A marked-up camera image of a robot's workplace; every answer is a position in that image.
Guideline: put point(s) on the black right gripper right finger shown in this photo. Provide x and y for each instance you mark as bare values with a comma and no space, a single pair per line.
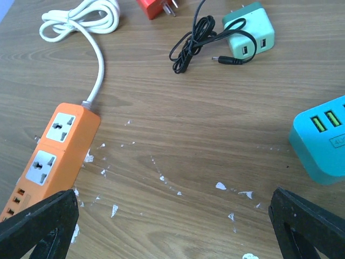
303,229

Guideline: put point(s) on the red cube adapter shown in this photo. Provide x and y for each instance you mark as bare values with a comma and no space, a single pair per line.
152,8

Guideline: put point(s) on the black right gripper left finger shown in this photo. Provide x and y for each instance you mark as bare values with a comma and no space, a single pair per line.
45,228

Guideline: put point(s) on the orange power strip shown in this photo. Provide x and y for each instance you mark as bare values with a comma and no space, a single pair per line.
57,158

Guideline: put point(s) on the teal power strip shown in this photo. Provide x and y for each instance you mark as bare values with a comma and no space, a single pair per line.
317,137

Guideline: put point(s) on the green USB charger plug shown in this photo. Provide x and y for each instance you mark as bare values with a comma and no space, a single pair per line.
253,20

